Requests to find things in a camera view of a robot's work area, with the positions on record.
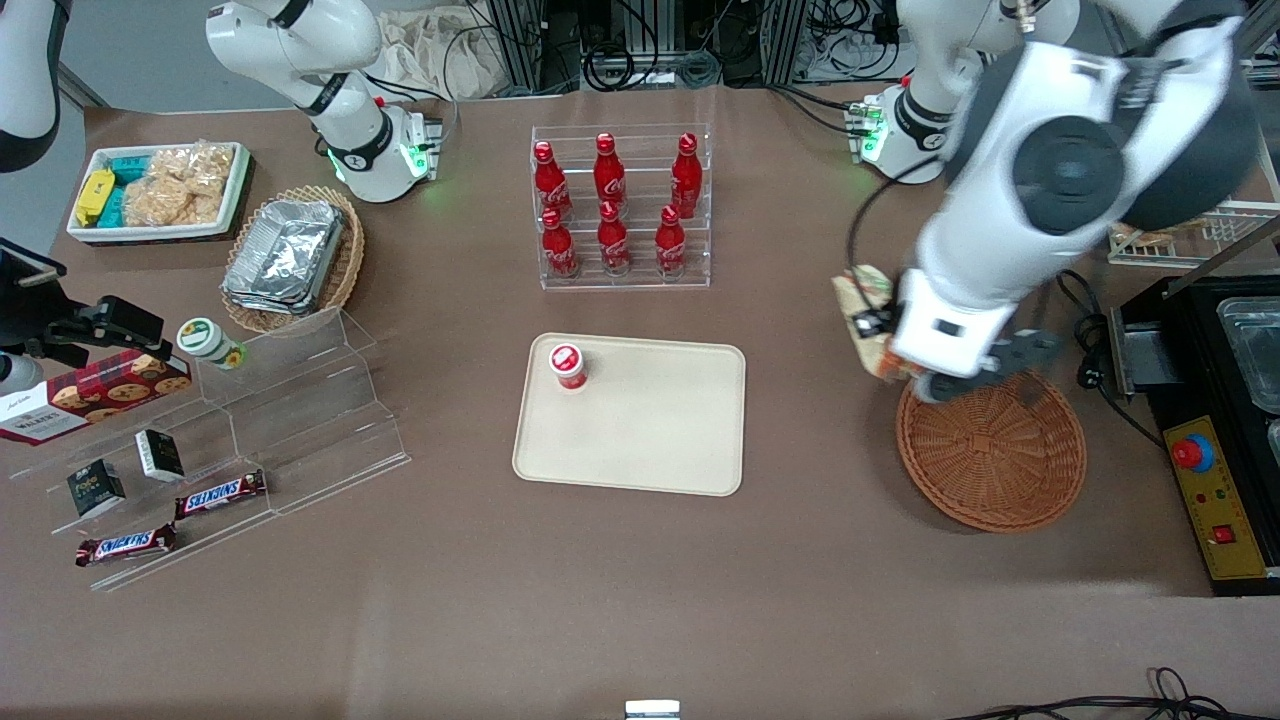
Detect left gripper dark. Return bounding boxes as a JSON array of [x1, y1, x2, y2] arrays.
[[846, 305, 1063, 404]]

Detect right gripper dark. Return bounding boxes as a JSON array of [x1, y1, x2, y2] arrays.
[[0, 238, 166, 369]]

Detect triangle sandwich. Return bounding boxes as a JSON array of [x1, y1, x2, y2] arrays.
[[833, 265, 898, 383]]

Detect round brown wicker basket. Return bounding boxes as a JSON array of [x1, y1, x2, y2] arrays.
[[895, 368, 1088, 534]]

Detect oval tan wicker basket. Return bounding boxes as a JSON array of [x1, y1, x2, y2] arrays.
[[220, 185, 366, 336]]

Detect beige plastic tray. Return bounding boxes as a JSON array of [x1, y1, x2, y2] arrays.
[[512, 333, 748, 498]]

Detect black tray sealing machine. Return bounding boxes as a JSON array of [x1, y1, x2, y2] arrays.
[[1105, 215, 1280, 598]]

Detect green lidded yogurt cup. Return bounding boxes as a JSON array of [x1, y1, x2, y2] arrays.
[[177, 317, 247, 371]]

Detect red tartan cookie box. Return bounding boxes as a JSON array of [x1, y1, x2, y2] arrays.
[[0, 348, 193, 446]]

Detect white rectangular snack bin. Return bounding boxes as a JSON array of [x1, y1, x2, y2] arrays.
[[65, 140, 253, 246]]

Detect clear bag of crackers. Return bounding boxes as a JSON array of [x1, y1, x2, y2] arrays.
[[150, 143, 238, 189], [125, 175, 223, 229]]

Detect small black carton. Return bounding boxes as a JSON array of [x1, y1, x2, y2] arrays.
[[67, 458, 128, 518], [135, 428, 186, 483]]

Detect yellow snack packet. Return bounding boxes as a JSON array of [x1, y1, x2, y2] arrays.
[[76, 168, 117, 227]]

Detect aluminium foil container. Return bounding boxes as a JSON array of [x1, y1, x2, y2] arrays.
[[225, 198, 346, 301], [1215, 297, 1280, 416], [222, 285, 321, 317]]

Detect brown Snickers bar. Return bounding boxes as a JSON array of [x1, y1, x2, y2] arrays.
[[175, 470, 268, 519], [75, 523, 178, 568]]

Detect clear acrylic stepped stand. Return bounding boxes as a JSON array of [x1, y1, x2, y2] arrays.
[[10, 305, 411, 593]]

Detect red cola bottle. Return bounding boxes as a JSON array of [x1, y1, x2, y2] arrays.
[[670, 132, 704, 219], [654, 205, 689, 279], [593, 132, 628, 211], [597, 200, 633, 276], [540, 207, 579, 279], [533, 140, 573, 221]]

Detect clear acrylic bottle rack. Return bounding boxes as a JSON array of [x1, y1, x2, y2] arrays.
[[530, 122, 713, 291]]

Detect bagged bread snack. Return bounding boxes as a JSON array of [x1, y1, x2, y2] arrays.
[[1110, 222, 1183, 253]]

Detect red lidded small cup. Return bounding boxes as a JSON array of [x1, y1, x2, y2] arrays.
[[548, 343, 589, 393]]

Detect crumpled beige cloth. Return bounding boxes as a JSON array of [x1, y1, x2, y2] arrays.
[[378, 10, 501, 101]]

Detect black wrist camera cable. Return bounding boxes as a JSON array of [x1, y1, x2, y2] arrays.
[[846, 155, 946, 276]]

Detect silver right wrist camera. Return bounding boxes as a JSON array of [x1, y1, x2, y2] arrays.
[[0, 353, 43, 397]]

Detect black power cable with plug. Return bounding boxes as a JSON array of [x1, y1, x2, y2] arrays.
[[1055, 268, 1166, 451]]

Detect black arm base cables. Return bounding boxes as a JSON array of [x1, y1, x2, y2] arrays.
[[768, 85, 866, 138]]

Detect white wire rack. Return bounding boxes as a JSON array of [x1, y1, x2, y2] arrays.
[[1105, 200, 1280, 269]]

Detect aluminium equipment frame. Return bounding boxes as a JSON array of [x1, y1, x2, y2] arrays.
[[485, 0, 811, 93]]

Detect black floor cable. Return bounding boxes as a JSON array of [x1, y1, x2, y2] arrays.
[[950, 665, 1280, 720]]

